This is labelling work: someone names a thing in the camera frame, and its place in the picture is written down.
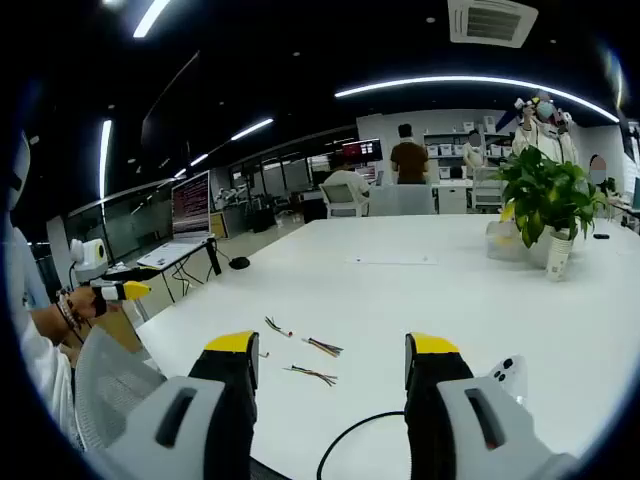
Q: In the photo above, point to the white office chair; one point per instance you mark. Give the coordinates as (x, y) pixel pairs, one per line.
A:
(342, 200)

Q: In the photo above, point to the white plant pot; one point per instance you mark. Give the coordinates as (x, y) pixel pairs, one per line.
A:
(537, 252)

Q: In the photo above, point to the red-lit monitor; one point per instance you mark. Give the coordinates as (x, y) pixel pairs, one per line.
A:
(361, 150)

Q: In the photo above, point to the small black flat item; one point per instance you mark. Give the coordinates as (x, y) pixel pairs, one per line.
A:
(601, 235)

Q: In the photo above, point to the person's white shirt torso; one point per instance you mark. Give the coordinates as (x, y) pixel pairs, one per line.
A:
(35, 370)

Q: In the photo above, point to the long ceiling light strip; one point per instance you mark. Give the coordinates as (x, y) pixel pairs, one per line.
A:
(475, 80)

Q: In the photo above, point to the green potted plant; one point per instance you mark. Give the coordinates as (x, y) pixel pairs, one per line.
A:
(545, 195)

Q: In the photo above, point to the white cabinet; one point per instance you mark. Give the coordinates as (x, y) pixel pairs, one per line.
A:
(452, 197)

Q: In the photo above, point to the clear plastic container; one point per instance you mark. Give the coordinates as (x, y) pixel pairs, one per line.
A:
(502, 242)

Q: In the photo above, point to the grey mesh office chair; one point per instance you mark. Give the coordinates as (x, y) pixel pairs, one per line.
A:
(105, 380)

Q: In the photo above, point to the white worn chest device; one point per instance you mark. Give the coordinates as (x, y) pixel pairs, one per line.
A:
(17, 170)

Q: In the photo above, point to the printed paper cup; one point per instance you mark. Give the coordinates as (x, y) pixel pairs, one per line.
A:
(558, 257)

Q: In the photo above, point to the white shelf with boxes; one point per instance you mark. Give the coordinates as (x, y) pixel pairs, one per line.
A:
(450, 150)

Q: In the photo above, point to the grey chair back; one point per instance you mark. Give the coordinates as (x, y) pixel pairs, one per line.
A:
(402, 200)

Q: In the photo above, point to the person's left hand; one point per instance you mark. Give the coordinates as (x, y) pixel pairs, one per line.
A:
(82, 302)

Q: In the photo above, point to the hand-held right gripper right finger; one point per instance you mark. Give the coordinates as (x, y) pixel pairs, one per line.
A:
(435, 400)

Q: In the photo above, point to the silver open laptop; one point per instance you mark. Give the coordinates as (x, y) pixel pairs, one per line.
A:
(190, 215)

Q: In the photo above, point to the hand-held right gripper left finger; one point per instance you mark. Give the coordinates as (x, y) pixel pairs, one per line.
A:
(220, 400)

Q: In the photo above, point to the black computer mouse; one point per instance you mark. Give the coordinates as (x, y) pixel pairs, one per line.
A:
(239, 262)

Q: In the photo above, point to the black-legged side desk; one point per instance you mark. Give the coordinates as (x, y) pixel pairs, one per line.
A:
(216, 260)

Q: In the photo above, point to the ceiling air vent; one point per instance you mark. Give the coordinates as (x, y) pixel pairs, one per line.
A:
(492, 21)

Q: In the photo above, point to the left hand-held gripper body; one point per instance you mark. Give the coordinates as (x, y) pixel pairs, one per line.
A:
(89, 255)

